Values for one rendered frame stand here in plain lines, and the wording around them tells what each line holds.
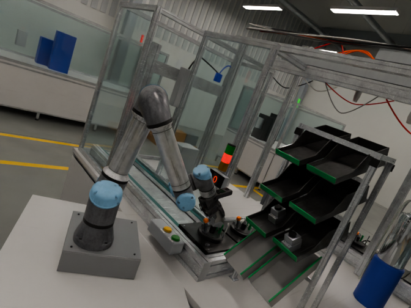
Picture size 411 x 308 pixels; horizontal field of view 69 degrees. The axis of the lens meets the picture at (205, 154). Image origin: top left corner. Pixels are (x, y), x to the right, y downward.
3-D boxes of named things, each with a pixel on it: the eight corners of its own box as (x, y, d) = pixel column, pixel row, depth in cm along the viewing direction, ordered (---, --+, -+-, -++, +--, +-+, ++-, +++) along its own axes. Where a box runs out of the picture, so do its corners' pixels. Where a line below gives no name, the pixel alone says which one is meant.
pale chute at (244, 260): (243, 280, 122) (240, 274, 120) (225, 260, 133) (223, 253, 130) (293, 239, 129) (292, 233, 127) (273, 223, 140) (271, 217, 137)
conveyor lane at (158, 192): (200, 272, 138) (207, 254, 136) (123, 187, 196) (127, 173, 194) (238, 263, 158) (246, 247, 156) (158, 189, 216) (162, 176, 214)
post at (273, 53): (207, 217, 174) (275, 49, 153) (203, 214, 176) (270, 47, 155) (210, 217, 176) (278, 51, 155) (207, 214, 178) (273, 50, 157)
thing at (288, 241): (288, 253, 112) (290, 239, 109) (280, 246, 116) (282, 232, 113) (304, 245, 116) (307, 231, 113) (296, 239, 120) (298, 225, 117)
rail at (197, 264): (196, 282, 131) (205, 261, 129) (114, 187, 192) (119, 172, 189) (205, 280, 135) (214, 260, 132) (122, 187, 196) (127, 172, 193)
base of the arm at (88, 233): (69, 247, 108) (75, 224, 106) (76, 225, 122) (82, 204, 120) (111, 253, 113) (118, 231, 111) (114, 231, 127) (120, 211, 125)
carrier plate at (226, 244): (206, 256, 136) (208, 252, 136) (177, 227, 153) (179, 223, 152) (239, 250, 153) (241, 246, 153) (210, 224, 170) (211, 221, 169)
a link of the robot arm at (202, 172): (188, 167, 131) (207, 160, 132) (194, 184, 138) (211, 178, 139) (192, 178, 125) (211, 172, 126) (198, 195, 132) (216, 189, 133)
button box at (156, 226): (169, 255, 135) (173, 244, 134) (147, 229, 150) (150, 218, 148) (180, 253, 140) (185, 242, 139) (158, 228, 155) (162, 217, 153)
